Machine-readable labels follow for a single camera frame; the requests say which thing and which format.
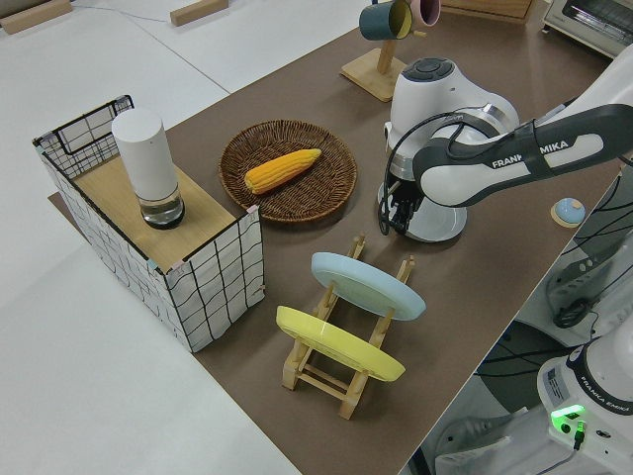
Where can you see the dark round pedestal base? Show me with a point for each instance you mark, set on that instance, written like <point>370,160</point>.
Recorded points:
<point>519,346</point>

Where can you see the pink mug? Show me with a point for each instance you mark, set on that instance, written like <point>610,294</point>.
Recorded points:
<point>425,11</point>

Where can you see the wooden drawer box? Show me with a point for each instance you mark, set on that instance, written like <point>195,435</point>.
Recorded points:
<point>487,7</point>

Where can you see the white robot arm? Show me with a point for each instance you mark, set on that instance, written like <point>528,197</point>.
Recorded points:
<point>430,99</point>

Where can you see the white robot mount foot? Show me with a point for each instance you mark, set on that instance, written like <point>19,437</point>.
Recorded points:
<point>470,440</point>
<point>564,277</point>

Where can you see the brown wicker basket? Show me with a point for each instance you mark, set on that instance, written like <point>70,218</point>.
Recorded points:
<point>321,198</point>

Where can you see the teal mug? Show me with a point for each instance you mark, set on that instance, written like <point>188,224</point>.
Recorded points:
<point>376,22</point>

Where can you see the white cylinder with clear base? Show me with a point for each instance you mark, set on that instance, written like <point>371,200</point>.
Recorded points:
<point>146,158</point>

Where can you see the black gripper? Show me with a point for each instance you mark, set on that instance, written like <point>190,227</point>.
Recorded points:
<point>405,195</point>

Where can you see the blue service bell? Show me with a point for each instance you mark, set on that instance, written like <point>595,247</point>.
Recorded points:
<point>569,210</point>

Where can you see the light blue plate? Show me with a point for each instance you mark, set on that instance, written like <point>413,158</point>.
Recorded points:
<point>366,289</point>

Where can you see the gray plate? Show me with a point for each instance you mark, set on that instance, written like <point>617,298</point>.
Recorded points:
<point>440,227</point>

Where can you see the yellow plate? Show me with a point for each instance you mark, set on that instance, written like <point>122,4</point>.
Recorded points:
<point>341,346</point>

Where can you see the yellow corn cob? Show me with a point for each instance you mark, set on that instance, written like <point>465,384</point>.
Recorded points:
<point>282,170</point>

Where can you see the grid-patterned white box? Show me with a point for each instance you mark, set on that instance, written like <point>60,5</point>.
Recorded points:
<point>212,292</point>

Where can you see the cream toaster oven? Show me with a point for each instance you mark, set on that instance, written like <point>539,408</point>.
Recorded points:
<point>588,25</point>

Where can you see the pink tape piece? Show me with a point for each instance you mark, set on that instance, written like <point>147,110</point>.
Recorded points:
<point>252,210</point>
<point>176,267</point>

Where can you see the wooden mug tree stand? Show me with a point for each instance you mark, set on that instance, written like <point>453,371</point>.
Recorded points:
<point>371,74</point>

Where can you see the wooden plate rack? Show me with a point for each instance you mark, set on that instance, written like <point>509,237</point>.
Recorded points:
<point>316,383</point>

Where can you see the wooden block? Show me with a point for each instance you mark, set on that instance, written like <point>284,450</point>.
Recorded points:
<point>34,17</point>
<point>203,11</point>

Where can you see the brown table mat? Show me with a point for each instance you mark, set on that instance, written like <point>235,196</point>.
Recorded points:
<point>494,277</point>

